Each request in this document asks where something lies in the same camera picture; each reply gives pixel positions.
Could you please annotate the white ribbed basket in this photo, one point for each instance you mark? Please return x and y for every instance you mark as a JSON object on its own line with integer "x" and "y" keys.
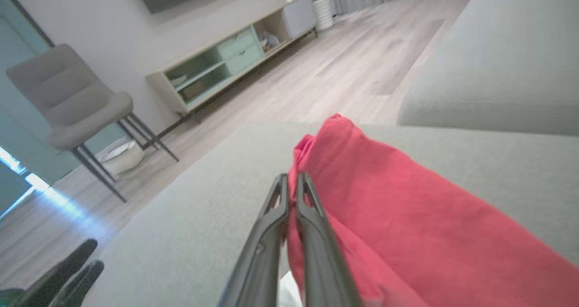
{"x": 323, "y": 13}

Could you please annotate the beige and green TV cabinet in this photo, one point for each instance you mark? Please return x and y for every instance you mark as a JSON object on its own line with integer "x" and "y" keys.
{"x": 217, "y": 63}

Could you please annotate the grey sofa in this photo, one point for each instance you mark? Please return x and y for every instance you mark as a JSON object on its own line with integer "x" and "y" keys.
{"x": 203, "y": 216}

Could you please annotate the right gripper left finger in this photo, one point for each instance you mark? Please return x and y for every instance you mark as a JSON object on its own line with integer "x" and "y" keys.
{"x": 262, "y": 248}

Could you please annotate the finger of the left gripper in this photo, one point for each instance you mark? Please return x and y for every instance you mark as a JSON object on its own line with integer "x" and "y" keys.
{"x": 59, "y": 271}
{"x": 79, "y": 284}

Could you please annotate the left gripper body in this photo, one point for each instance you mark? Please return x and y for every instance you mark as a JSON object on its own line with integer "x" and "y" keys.
{"x": 9, "y": 299}

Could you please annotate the grey sofa cushion with seam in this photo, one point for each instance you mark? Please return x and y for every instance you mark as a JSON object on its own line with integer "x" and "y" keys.
{"x": 497, "y": 63}

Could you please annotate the red basketball jersey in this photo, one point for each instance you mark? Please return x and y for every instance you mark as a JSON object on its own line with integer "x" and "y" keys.
{"x": 407, "y": 216}

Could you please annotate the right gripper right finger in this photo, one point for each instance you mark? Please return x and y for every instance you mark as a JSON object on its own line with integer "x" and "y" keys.
{"x": 321, "y": 252}

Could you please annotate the grey upholstered chair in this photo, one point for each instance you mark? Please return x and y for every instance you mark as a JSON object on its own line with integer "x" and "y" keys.
{"x": 72, "y": 103}

